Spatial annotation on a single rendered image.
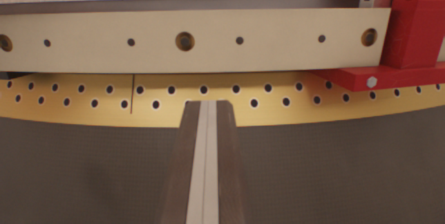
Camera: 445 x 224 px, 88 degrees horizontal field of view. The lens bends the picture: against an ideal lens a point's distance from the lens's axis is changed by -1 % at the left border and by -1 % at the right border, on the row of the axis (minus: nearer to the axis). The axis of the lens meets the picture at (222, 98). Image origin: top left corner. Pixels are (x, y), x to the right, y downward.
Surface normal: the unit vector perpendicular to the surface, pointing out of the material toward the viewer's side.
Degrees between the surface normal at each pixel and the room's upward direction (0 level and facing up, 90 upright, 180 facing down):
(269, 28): 90
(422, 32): 90
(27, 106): 62
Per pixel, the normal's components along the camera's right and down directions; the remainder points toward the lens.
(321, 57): 0.11, 0.35
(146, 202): -0.07, -0.12
